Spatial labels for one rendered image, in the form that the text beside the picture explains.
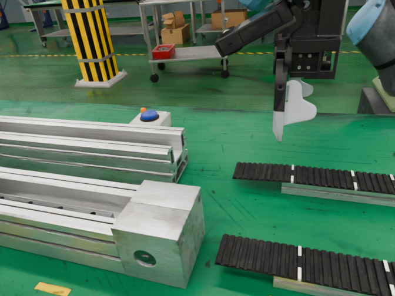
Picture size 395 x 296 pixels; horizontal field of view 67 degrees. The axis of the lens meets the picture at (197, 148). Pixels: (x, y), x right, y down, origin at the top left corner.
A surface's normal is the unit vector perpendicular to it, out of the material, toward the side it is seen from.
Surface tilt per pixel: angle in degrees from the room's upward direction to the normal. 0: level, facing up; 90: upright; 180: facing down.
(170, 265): 90
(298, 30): 90
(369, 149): 0
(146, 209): 0
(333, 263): 0
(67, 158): 90
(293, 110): 73
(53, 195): 90
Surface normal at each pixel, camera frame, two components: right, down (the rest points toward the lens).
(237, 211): -0.08, -0.85
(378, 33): -0.41, 0.58
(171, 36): -0.22, 0.52
